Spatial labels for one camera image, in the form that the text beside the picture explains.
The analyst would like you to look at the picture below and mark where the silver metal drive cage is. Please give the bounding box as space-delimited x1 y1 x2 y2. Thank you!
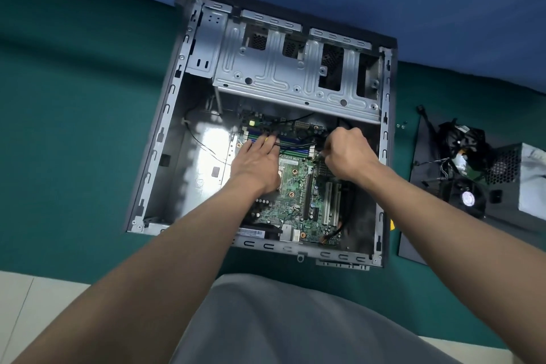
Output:
212 18 383 125

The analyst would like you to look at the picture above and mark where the black side panel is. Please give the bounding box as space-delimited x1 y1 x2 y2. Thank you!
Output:
397 114 546 268

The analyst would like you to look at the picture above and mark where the silver power supply unit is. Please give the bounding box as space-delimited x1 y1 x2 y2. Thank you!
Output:
484 142 546 224

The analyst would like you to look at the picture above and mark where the person's white shirt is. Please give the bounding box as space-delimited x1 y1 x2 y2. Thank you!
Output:
168 273 464 364

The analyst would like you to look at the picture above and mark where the person's right hand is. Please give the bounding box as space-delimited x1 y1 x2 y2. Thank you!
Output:
322 127 383 183

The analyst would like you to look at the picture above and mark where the green floor mat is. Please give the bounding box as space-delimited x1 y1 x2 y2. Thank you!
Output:
0 0 546 350

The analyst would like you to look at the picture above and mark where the black data cable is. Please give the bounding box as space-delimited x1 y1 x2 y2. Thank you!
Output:
416 104 440 138

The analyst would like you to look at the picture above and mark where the black processor cooler fan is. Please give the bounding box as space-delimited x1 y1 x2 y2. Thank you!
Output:
439 176 489 220

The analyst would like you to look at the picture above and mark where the person's left hand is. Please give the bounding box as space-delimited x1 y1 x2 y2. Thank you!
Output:
229 133 282 196

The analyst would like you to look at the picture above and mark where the person's left forearm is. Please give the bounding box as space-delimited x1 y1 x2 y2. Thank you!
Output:
13 176 267 364

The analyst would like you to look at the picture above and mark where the thick black case cable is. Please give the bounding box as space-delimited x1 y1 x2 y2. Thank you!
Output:
320 180 355 245

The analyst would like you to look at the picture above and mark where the person's right forearm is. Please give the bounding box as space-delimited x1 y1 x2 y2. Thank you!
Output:
356 163 546 364

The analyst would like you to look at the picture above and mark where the black cable yellow tag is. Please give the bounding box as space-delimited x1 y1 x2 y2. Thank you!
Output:
260 118 329 149

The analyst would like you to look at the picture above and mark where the hard drive with cables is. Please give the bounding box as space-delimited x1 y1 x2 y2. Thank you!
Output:
437 119 495 183

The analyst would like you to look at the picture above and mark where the thin black wire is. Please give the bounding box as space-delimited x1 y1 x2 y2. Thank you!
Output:
183 118 233 166

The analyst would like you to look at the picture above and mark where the green motherboard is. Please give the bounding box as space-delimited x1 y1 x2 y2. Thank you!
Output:
232 107 355 245

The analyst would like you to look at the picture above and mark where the desktop computer case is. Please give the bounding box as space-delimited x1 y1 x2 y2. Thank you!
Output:
124 0 399 271

